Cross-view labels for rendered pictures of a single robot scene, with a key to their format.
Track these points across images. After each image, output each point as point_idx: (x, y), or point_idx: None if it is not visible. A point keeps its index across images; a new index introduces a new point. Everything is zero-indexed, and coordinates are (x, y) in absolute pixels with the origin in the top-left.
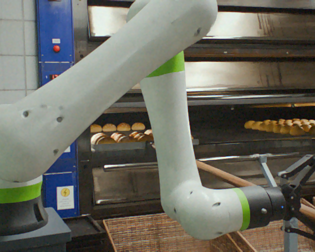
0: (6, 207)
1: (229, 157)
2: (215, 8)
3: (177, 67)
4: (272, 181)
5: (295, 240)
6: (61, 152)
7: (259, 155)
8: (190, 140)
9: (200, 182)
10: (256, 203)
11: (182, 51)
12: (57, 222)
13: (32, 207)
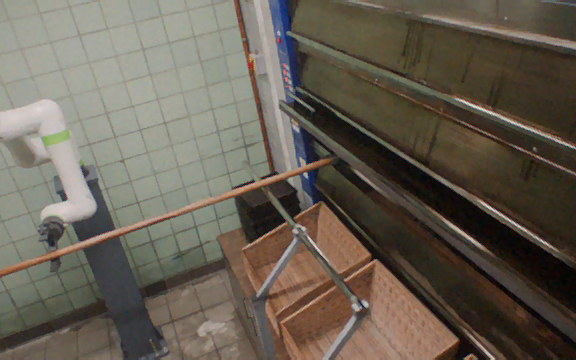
0: None
1: (281, 211)
2: None
3: (43, 144)
4: (280, 260)
5: (256, 319)
6: (22, 164)
7: (295, 228)
8: (64, 181)
9: (73, 204)
10: None
11: (44, 136)
12: None
13: None
